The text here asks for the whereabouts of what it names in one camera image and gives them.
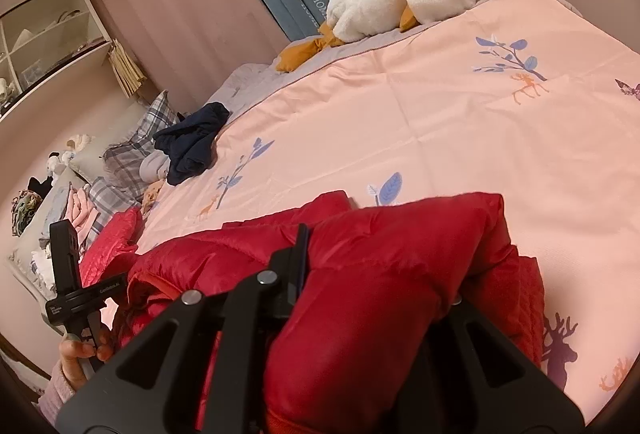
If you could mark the pink deer printed blanket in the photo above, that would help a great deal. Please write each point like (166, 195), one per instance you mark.
(425, 123)

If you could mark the beige tassel fringe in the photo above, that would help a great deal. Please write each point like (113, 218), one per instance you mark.
(127, 68)

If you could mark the pink curtain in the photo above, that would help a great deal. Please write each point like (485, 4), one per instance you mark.
(190, 13)

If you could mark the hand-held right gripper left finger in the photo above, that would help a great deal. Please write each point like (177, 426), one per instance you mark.
(287, 284)

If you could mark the small plaid pillow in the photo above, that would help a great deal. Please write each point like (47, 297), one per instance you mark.
(105, 194)

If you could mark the grey-blue garment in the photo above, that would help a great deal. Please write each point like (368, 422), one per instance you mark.
(55, 206)

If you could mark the white shelf cabinet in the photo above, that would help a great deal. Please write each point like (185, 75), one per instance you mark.
(45, 38)

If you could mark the person's left hand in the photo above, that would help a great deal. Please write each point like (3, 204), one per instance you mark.
(72, 359)

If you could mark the red down jacket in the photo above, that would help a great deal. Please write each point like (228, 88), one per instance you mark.
(360, 289)

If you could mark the pink garment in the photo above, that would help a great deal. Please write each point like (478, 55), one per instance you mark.
(82, 209)

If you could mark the small brown plush toy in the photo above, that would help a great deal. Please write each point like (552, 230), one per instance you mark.
(151, 196)

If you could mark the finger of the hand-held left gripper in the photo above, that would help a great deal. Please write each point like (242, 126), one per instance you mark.
(65, 254)

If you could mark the large plaid pillow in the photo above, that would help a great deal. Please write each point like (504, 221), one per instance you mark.
(145, 126)

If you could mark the black plush toy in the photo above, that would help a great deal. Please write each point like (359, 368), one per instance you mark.
(39, 187)

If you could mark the person's left forearm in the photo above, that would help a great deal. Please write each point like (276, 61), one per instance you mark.
(55, 394)

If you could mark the grey garment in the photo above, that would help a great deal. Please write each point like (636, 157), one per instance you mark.
(152, 166)

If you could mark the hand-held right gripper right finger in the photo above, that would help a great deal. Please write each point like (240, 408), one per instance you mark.
(462, 319)

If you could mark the folded pink-red down jacket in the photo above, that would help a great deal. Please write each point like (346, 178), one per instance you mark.
(107, 244)

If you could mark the beige plush toy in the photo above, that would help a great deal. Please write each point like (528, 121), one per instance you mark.
(80, 142)

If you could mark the white printed cloth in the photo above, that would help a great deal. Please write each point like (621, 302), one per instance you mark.
(42, 261)

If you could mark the patterned cloth bundle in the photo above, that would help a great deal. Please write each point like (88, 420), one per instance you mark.
(25, 213)

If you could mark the navy blue garment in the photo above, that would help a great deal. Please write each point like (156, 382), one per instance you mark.
(190, 143)

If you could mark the white dog plush toy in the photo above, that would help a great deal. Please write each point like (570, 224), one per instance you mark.
(57, 162)

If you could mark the grey bed sheet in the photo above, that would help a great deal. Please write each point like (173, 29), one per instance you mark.
(250, 83)

